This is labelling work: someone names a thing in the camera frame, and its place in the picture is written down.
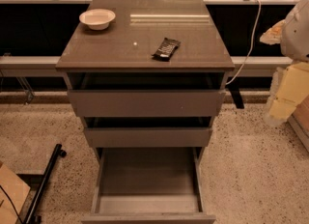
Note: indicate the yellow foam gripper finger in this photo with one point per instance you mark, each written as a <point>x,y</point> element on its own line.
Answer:
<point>273,35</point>
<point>289,88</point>

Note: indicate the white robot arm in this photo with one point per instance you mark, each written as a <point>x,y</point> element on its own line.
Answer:
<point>295,34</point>

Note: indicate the grey drawer cabinet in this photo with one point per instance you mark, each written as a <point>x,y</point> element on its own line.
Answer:
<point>121,56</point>

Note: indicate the grey middle drawer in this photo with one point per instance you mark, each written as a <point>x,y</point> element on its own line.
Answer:
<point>148,132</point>

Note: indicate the grey drawer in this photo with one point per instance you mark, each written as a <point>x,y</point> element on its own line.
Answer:
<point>148,132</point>
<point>148,186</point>
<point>146,103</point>

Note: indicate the grey bottom drawer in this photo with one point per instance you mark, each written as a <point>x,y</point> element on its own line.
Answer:
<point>148,186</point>

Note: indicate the grey top drawer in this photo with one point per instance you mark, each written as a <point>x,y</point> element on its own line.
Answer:
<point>146,103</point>

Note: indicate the cardboard box right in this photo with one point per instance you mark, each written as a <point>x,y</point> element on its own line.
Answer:
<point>299,121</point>

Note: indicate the cardboard box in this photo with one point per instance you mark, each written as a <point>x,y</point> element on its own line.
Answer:
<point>13,195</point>
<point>299,121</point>

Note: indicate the white bowl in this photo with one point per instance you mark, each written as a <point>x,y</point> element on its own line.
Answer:
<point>97,19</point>

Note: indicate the metal railing beam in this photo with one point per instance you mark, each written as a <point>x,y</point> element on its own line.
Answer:
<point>44,66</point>

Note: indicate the black metal stand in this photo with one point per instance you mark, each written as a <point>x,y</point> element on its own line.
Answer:
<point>39,182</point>

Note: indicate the cardboard box left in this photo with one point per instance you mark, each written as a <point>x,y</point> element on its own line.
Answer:
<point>13,195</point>

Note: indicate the black bracket under rail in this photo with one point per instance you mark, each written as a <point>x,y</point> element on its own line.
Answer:
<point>233,87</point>

